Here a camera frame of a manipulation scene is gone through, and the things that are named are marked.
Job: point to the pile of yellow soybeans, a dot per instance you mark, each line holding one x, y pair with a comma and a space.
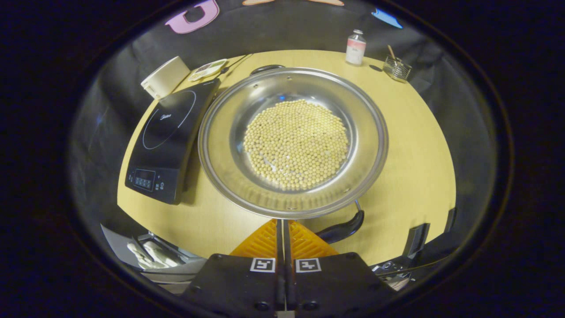
295, 145

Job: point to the clear bottle with pink label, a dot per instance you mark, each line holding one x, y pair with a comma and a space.
355, 51

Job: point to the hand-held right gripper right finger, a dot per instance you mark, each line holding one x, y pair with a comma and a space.
295, 287

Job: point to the black metal bracket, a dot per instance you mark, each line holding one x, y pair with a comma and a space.
417, 238

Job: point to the white divided plate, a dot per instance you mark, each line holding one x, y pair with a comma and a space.
207, 70

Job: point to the white toaster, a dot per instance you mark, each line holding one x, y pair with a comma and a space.
165, 77

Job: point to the stainless steel pot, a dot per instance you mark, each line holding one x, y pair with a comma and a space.
220, 145

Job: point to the wooden stick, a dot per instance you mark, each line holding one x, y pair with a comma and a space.
391, 52

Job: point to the small black round disc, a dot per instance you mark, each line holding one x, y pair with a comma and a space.
375, 68

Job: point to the black induction cooktop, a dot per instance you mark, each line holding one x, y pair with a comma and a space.
167, 145

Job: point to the white crumpled cloth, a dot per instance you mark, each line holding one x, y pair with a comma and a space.
152, 256

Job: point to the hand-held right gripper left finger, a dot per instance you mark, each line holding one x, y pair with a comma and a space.
273, 287

